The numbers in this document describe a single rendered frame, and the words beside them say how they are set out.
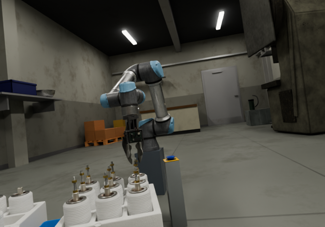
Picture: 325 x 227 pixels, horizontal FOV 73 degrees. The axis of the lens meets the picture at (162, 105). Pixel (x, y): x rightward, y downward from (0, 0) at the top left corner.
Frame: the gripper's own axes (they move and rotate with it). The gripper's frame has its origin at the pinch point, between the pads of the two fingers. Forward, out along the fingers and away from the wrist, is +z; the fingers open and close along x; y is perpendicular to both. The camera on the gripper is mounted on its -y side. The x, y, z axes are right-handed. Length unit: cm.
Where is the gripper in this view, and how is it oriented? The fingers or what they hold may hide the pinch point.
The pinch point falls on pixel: (135, 160)
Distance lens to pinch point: 104.2
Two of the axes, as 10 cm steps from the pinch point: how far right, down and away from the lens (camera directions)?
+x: 9.4, -1.0, 3.1
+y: 3.1, -0.9, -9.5
